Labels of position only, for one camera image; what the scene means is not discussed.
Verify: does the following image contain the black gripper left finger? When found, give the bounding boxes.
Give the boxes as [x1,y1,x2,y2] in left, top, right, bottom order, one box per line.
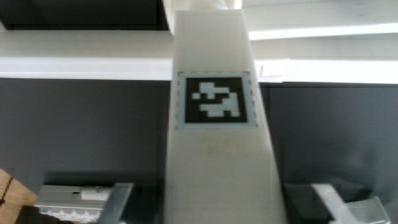
[99,182,161,224]

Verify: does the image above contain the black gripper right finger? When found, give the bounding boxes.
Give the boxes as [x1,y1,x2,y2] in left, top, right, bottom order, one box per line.
[282,183,359,224]

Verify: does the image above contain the white desk leg block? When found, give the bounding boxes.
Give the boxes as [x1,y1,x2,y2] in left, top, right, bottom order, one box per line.
[161,0,288,224]

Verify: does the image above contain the white desk top tray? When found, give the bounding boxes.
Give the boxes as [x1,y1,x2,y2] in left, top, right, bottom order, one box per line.
[160,0,398,41]

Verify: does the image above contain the white front fence rail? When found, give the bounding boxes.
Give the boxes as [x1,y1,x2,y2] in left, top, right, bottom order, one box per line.
[0,22,398,84]

